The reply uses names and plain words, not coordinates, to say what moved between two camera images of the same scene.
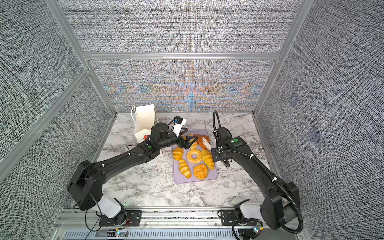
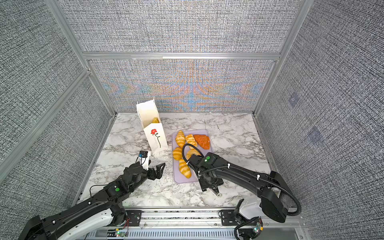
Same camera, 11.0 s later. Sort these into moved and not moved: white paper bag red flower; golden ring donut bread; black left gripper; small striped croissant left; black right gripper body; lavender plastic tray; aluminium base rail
Moved: white paper bag red flower; black left gripper; black right gripper body
Not moved: aluminium base rail; small striped croissant left; golden ring donut bread; lavender plastic tray
